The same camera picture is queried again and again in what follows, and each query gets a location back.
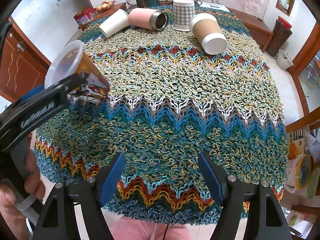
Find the brown sleeve paper cup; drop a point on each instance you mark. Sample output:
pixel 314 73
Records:
pixel 205 30

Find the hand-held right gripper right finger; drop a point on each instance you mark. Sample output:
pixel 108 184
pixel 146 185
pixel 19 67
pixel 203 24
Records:
pixel 212 177

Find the grey checked paper cup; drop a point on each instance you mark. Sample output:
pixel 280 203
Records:
pixel 183 13

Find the colourful knitted zigzag table cloth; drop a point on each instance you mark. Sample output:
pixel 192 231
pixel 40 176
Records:
pixel 175 92

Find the person's left hand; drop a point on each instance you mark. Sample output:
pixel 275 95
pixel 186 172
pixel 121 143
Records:
pixel 32 177

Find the wooden side table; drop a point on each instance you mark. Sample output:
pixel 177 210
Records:
pixel 118 7

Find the dark bin with red lid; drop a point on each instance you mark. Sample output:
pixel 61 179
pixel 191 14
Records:
pixel 280 36

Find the low wooden cabinet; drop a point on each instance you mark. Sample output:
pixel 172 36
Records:
pixel 257 27

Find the brown wooden door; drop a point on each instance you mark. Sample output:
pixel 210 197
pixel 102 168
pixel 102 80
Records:
pixel 20 67

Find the clear plastic cup printed label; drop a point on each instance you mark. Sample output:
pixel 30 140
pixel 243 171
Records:
pixel 75 60

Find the white plastic bucket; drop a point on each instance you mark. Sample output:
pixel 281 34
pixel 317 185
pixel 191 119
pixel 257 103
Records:
pixel 283 60

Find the yellow round frame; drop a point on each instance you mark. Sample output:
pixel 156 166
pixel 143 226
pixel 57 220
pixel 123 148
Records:
pixel 297 172

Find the wooden glass door cabinet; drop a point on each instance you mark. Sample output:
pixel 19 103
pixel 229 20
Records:
pixel 305 55

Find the red tin box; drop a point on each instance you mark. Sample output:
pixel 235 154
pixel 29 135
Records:
pixel 85 16

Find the wicker basket with fruit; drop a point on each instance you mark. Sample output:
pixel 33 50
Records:
pixel 105 6

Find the white paper cup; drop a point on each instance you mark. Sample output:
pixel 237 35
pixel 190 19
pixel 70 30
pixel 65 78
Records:
pixel 113 23

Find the white flat device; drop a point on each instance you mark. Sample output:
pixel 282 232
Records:
pixel 212 5

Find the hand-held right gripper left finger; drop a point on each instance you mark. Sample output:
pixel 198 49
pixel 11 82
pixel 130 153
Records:
pixel 113 177

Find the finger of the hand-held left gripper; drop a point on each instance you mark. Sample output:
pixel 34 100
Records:
pixel 66 85

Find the pink trousers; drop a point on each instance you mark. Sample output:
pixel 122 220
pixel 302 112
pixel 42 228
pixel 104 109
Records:
pixel 140 231

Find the pink steel insulated cup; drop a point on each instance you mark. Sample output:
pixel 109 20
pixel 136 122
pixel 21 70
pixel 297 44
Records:
pixel 142 17

